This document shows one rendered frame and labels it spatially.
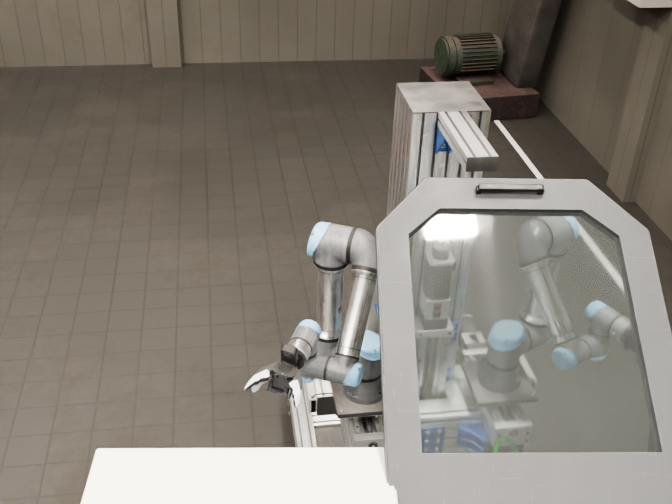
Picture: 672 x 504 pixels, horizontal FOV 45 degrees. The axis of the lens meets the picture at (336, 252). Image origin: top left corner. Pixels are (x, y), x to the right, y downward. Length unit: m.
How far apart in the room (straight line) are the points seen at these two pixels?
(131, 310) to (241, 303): 0.66
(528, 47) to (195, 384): 4.60
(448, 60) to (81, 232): 3.69
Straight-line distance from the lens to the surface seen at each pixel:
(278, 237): 5.69
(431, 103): 2.58
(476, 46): 7.81
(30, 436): 4.40
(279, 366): 2.33
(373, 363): 2.76
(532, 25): 7.62
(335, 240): 2.52
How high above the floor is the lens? 2.99
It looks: 33 degrees down
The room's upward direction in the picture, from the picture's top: 2 degrees clockwise
